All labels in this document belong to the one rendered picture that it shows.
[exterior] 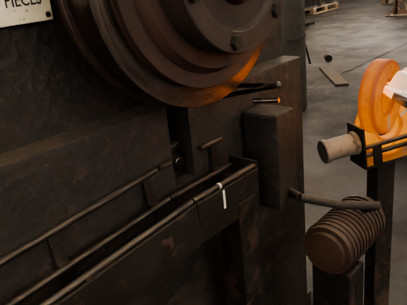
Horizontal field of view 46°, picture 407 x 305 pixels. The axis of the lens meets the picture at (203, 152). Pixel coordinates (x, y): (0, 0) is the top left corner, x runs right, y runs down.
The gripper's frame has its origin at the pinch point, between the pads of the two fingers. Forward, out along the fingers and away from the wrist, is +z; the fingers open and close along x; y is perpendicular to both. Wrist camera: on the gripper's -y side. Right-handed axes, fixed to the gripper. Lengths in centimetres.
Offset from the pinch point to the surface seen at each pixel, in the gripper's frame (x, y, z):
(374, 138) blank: -12.0, -17.0, 1.2
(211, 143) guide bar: 25.3, -15.8, 23.0
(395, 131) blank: -17.9, -15.9, -1.4
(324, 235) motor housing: 10.5, -33.5, -1.9
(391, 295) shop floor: -43, -83, -14
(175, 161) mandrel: 33.7, -18.1, 25.1
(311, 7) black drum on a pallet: -871, -201, 467
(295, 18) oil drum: -212, -51, 140
